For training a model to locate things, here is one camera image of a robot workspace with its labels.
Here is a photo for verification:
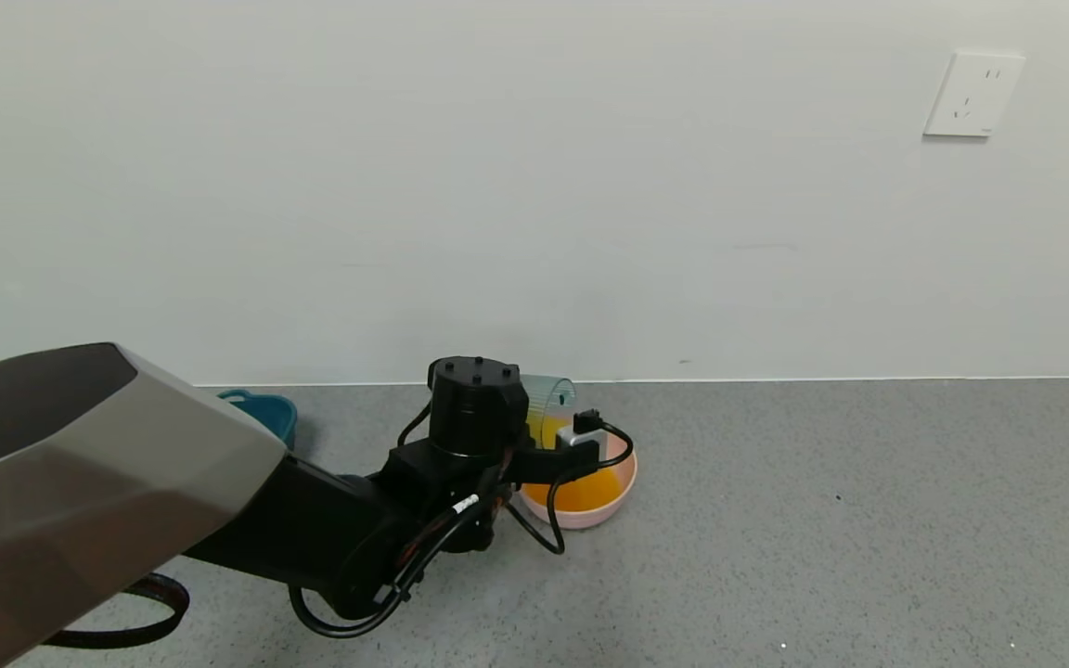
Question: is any pink bowl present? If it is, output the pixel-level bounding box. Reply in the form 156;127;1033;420
511;422;638;531

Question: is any black cable with white tag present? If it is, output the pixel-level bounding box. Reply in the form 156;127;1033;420
289;492;484;639

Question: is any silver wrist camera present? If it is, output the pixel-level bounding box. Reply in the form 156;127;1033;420
553;408;609;452

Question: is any dark arm cable loop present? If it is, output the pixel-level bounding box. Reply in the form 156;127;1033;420
43;572;190;649

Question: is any teal plastic basin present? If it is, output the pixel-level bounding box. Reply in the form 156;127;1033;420
217;389;299;451

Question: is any black camera cable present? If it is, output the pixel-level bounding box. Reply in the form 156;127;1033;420
507;422;636;556

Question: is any clear teal plastic cup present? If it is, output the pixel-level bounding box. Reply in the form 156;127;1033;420
521;374;578;448

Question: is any white wall socket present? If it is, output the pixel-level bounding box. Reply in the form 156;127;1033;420
923;50;1026;139

